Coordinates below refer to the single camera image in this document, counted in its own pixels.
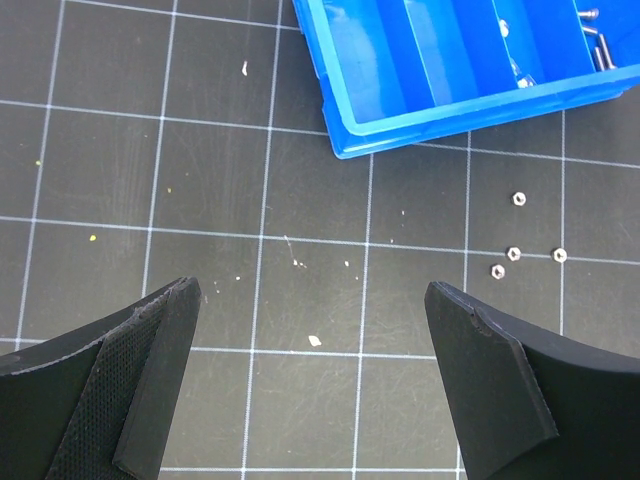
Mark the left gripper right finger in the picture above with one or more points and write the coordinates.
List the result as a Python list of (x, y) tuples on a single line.
[(527, 403)]

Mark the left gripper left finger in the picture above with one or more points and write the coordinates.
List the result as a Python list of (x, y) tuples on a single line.
[(98, 402)]

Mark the blue plastic compartment bin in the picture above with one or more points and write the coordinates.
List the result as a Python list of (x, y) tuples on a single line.
[(396, 73)]

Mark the lone silver screw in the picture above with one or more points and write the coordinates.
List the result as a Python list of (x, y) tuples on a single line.
[(589, 15)]

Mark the hex nut lower left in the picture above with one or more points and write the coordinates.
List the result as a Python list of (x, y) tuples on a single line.
[(497, 271)]

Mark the hex nut lower middle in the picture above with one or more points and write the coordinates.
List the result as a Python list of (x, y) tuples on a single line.
[(559, 255)]

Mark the hex nut near pile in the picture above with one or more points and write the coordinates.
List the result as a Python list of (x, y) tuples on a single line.
[(518, 199)]

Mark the black grid cutting mat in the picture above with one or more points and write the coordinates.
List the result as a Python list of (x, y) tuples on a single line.
[(142, 141)]

